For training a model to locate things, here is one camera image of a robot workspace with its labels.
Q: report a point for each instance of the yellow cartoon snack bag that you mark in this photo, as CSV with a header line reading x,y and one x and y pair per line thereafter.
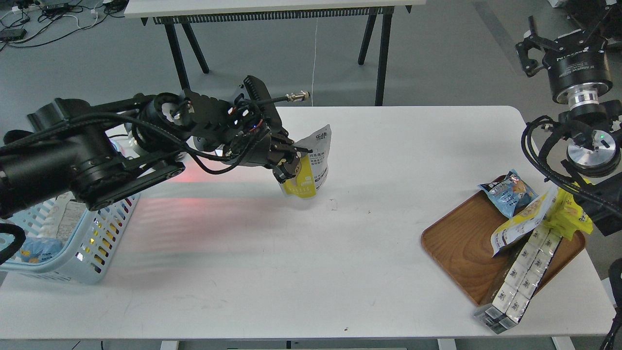
x,y
565,217

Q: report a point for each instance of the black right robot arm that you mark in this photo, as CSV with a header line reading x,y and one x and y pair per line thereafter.
x,y
581,151

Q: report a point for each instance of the yellow white snack pouch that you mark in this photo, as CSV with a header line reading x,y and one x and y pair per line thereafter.
x,y
314,165
534,214

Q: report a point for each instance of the brown wooden tray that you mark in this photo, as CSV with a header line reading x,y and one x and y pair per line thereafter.
x,y
460,244

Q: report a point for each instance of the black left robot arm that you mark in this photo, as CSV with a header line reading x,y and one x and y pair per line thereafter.
x,y
105,153

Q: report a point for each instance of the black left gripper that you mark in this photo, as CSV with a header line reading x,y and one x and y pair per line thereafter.
x,y
247,128

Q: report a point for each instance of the background table black legs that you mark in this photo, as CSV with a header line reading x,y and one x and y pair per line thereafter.
x,y
259,34

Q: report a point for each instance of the white snack bag in basket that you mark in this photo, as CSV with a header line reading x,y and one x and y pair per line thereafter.
x,y
65,216

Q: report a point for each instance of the white boxed snack multipack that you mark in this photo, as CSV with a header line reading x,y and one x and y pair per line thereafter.
x,y
514,286

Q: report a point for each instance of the blue snack bag in basket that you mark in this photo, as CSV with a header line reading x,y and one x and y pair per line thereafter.
x,y
39,249

